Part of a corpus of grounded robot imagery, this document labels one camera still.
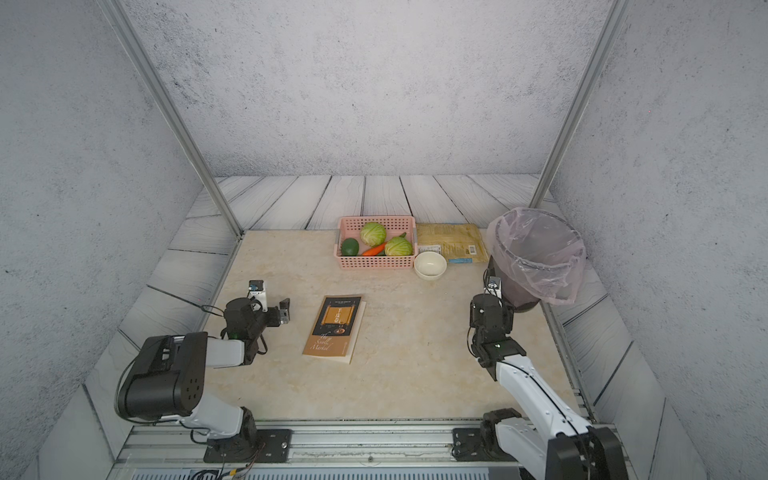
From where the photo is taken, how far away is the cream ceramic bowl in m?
1.04

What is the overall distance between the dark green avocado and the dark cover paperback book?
0.64 feet

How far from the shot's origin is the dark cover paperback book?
0.88m

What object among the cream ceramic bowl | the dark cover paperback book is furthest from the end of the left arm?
the cream ceramic bowl

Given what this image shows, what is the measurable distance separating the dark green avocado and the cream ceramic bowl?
23 centimetres

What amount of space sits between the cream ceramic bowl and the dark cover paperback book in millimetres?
223

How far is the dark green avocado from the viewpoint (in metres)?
1.13
